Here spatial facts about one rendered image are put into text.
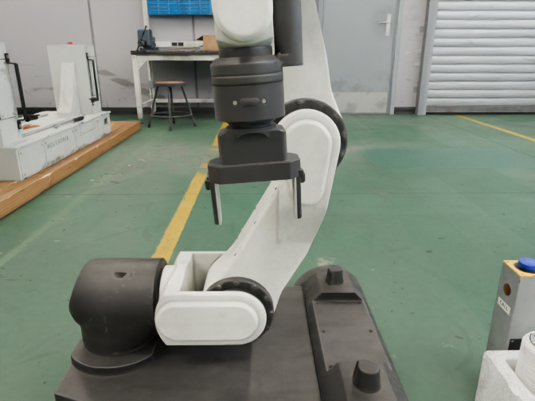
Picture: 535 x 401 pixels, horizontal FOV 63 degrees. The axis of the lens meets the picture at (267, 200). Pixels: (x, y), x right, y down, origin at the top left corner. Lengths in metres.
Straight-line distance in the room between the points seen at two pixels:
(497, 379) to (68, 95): 3.44
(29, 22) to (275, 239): 5.59
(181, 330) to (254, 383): 0.17
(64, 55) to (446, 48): 4.20
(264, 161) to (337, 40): 5.10
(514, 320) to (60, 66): 3.54
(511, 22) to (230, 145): 5.79
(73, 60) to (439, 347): 3.35
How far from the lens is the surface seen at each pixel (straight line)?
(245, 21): 0.50
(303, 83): 0.73
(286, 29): 0.54
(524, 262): 1.07
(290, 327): 1.01
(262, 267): 0.82
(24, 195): 2.59
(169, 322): 0.84
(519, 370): 0.98
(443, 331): 1.38
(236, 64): 0.51
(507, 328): 1.11
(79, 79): 3.89
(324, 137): 0.70
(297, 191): 0.57
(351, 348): 0.93
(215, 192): 0.57
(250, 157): 0.54
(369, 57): 5.69
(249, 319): 0.82
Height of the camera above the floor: 0.75
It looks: 19 degrees down
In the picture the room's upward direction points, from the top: straight up
